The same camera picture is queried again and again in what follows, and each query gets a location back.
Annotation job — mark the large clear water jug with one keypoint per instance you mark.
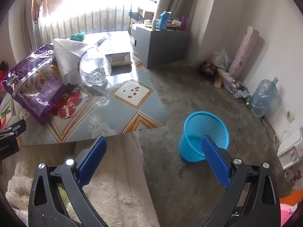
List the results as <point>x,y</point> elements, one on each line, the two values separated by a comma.
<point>262,97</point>

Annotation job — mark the white plastic bag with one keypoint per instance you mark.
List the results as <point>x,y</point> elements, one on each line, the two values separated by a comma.
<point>220,58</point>

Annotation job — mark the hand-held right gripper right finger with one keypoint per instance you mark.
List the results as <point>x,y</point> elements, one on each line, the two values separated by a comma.
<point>214,160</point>

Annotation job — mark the blue plastic waste basket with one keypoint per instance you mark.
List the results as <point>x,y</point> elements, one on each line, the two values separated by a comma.
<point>201,125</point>

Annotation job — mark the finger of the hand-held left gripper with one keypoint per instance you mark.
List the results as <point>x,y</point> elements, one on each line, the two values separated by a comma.
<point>16,127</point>

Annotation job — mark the pink rolled board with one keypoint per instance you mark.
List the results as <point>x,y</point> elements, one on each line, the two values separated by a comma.
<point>246,49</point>

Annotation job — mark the blue bottle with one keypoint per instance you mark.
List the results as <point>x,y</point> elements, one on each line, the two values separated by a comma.
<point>163,21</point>

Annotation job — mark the metal balcony railing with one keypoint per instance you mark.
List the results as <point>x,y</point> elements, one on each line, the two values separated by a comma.
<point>71,23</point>

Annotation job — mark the brown cardboard box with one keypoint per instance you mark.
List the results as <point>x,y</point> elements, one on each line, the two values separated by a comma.
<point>146,14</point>

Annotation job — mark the orange pink cloth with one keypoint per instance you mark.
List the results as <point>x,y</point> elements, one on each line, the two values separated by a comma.
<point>288,208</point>

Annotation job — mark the grey cabinet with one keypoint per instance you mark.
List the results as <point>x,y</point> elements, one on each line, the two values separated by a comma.
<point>163,45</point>

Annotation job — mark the green plastic bag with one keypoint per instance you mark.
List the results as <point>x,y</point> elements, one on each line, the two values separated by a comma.
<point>78,36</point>

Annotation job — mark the small cardboard box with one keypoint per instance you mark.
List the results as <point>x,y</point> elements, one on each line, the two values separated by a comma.
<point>118,58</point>

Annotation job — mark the pink cup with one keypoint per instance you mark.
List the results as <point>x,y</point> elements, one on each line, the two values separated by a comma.
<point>184,23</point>

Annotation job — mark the grey curtain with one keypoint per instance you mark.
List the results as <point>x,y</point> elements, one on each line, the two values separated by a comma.
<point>180,0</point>

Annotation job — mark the small white bottle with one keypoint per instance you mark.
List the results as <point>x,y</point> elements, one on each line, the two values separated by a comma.
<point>154,24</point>

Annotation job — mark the white fluffy blanket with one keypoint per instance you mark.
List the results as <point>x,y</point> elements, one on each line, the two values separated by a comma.
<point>118,182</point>

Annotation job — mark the white appliance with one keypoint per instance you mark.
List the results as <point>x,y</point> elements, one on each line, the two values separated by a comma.
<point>288,146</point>

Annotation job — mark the white paper towel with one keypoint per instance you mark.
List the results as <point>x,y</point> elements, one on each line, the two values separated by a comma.
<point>66,52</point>

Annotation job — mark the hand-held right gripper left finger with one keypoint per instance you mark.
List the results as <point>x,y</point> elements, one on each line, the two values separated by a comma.
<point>94,156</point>

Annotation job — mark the clear plastic bottle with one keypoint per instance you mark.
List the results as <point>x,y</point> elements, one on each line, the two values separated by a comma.
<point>94,66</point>

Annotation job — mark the purple snack bag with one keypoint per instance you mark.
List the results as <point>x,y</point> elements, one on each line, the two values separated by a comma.
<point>30,85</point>

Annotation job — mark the wall socket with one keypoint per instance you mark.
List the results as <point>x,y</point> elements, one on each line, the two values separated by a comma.
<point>290,116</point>

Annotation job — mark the pile of floor clutter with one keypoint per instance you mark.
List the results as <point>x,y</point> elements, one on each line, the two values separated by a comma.
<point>224,80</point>

